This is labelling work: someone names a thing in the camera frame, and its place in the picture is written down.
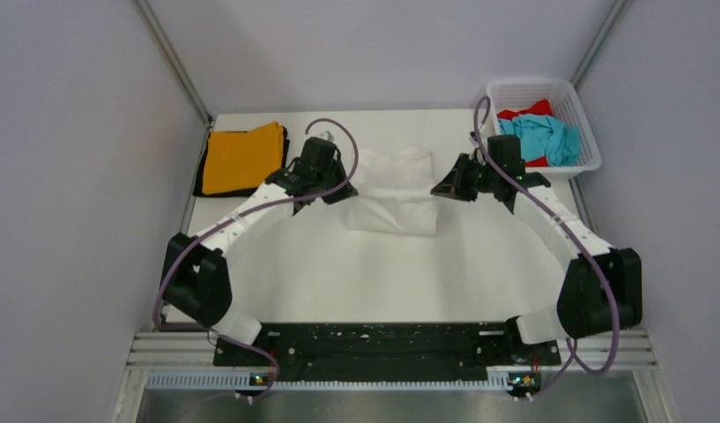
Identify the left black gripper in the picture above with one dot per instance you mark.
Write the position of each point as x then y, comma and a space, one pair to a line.
347, 192

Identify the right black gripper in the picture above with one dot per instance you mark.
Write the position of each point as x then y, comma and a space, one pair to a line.
454, 185

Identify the white t shirt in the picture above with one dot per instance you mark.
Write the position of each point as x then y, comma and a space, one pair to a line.
394, 193

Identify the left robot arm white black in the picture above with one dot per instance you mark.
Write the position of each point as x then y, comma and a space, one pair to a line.
196, 272

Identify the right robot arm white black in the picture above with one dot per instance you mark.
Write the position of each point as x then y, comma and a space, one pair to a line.
602, 286

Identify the cyan t shirt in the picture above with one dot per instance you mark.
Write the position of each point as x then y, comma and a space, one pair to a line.
564, 147

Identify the folded orange t shirt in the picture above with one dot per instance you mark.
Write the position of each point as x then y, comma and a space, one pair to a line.
243, 157

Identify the white plastic basket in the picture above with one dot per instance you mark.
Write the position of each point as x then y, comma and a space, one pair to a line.
519, 93

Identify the red t shirt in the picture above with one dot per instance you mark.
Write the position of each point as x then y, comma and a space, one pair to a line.
533, 125

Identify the folded black t shirt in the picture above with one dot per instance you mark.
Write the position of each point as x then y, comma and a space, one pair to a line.
198, 178

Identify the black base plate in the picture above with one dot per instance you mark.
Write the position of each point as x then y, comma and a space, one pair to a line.
386, 352

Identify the right corner metal post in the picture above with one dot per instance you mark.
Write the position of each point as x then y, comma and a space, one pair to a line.
608, 25

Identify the corner metal post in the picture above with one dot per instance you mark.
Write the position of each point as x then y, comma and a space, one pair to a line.
608, 25
172, 60

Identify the aluminium rail frame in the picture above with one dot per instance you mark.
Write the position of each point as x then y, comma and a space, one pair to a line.
190, 349

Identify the white slotted cable duct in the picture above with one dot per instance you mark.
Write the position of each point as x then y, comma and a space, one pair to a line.
249, 381

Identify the left corner metal post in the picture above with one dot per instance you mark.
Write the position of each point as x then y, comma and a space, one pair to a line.
172, 60

